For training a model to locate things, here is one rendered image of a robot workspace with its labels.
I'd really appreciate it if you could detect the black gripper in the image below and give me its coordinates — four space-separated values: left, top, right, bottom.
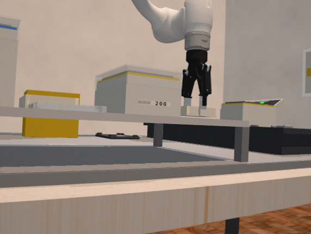
182 50 212 116

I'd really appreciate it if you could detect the white flat shelf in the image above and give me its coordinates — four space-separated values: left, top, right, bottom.
0 107 250 162

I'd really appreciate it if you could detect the dark grey square pad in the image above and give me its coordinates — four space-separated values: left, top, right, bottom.
95 132 140 139

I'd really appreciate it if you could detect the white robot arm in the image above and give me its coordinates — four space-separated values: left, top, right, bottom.
132 0 213 51

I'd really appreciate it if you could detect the yellow tip rack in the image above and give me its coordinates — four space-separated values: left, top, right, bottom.
220 101 276 127

